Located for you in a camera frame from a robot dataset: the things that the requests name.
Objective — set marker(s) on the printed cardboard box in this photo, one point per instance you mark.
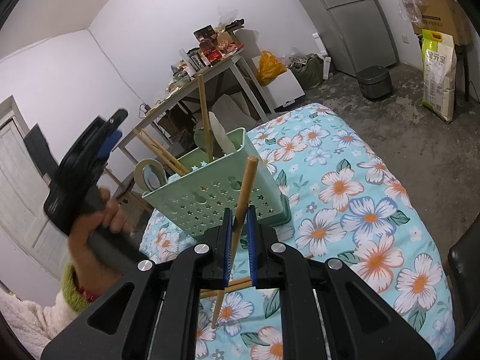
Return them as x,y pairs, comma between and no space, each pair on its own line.
442,18

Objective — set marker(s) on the pile of bamboo chopsticks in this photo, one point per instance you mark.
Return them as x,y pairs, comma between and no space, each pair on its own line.
240,285

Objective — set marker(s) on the grey desk with white legs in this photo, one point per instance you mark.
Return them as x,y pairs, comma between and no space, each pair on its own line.
210,73

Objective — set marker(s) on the white panelled door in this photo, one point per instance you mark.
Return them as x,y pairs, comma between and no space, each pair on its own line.
18,195

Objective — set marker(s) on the dark grey rice cooker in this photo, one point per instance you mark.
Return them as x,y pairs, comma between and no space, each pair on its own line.
374,82

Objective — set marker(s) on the person's left forearm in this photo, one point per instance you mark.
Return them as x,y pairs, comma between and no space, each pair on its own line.
33,318

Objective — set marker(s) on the white plastic serving spoon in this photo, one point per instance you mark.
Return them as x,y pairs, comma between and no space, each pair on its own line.
221,135

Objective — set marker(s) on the floral tablecloth table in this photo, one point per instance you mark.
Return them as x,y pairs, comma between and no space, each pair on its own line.
356,213

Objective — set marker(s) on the wooden chair with dark seat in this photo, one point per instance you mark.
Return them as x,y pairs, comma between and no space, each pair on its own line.
125,191

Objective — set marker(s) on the grey refrigerator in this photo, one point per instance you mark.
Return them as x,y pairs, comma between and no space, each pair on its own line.
352,18

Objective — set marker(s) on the clutter of food packages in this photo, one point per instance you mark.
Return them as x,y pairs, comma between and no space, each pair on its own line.
210,48

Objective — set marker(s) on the slim tan bamboo chopstick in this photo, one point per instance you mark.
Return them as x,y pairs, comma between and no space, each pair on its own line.
153,152
165,153

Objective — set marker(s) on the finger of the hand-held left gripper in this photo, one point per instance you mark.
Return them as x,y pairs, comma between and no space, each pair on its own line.
110,142
116,118

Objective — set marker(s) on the thick tan bamboo chopstick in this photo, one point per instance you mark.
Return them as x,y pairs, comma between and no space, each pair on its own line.
245,187

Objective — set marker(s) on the red label oil bottle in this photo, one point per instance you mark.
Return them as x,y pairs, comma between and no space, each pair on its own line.
205,46

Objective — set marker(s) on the yellow plastic bag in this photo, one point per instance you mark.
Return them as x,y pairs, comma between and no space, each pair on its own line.
270,68

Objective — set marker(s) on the yellow green rice bag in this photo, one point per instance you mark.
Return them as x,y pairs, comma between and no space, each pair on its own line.
438,78

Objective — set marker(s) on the olive green cloth bag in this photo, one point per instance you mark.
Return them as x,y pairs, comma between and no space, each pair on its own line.
309,73

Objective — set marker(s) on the large cardboard box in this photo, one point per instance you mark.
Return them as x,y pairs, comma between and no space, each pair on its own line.
170,123

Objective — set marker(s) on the grey pillow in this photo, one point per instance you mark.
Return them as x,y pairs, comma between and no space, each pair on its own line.
236,107

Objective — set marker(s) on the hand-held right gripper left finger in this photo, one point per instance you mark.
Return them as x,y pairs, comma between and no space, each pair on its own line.
227,247

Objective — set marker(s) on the white box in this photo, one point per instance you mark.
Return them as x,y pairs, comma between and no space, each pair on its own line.
285,90

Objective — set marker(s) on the beige plastic ladle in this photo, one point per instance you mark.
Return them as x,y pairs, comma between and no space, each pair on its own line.
139,176

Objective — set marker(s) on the green plastic utensil basket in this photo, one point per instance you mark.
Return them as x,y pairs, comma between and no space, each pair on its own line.
210,195

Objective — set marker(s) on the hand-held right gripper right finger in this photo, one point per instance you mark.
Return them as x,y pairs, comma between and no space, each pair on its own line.
252,247

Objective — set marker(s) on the person's left hand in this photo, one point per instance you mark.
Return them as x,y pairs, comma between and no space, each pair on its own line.
84,243

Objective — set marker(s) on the crumpled clear plastic bag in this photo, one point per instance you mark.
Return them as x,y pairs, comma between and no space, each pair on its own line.
412,5

